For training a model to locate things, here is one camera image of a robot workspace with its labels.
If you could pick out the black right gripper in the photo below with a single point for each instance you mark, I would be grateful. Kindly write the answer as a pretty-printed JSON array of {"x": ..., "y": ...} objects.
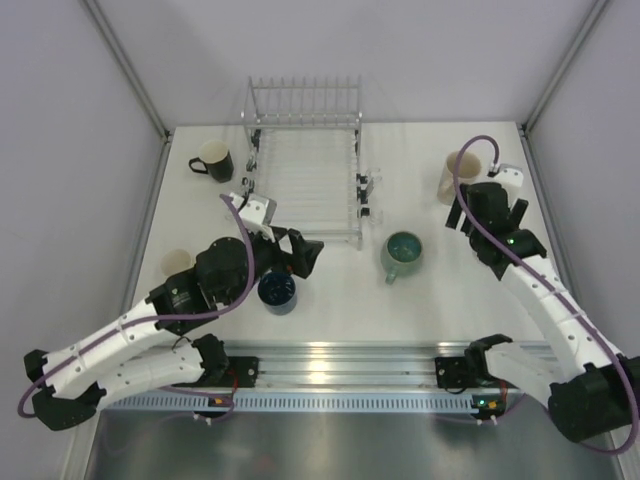
[{"x": 518, "y": 209}]

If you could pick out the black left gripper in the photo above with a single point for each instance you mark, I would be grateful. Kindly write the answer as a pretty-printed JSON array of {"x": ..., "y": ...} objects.
[{"x": 303, "y": 255}]

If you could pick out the dark blue mug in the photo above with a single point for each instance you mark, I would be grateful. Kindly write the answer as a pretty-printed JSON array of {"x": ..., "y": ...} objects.
[{"x": 278, "y": 293}]

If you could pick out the green ceramic mug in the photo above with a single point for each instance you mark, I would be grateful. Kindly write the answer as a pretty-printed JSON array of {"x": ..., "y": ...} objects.
[{"x": 401, "y": 255}]

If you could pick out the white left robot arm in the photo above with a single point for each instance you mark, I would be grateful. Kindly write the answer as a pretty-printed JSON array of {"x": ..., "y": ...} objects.
[{"x": 151, "y": 345}]

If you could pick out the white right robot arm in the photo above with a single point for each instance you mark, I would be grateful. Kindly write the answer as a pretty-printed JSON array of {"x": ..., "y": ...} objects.
[{"x": 593, "y": 387}]

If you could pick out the clear acrylic dish rack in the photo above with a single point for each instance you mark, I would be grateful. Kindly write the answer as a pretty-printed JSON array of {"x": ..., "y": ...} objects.
[{"x": 305, "y": 140}]

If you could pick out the yellow cream cup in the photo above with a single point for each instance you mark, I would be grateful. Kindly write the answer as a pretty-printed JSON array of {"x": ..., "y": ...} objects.
[{"x": 176, "y": 261}]

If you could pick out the black mug cream interior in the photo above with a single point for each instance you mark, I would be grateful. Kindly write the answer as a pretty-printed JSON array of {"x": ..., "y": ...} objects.
[{"x": 214, "y": 159}]

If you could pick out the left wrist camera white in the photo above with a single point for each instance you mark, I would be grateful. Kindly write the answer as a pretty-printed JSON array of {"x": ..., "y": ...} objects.
[{"x": 256, "y": 213}]

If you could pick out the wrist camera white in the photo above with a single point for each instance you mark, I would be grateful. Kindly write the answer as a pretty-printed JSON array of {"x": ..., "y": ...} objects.
[
  {"x": 511, "y": 177},
  {"x": 256, "y": 213}
]

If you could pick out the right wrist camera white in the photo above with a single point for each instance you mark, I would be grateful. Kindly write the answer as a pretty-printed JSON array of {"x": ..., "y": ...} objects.
[{"x": 511, "y": 177}]

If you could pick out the aluminium mounting rail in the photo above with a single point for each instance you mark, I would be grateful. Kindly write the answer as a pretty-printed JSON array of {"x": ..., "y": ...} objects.
[{"x": 345, "y": 366}]

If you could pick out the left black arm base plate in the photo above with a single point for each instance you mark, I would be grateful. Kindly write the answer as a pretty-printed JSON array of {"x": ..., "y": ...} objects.
[{"x": 242, "y": 373}]

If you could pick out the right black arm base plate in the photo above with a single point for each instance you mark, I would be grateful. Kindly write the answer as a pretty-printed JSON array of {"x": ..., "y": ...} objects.
[{"x": 457, "y": 373}]

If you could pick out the grey slotted cable duct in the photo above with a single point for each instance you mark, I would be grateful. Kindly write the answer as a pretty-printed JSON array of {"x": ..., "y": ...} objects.
[{"x": 430, "y": 403}]

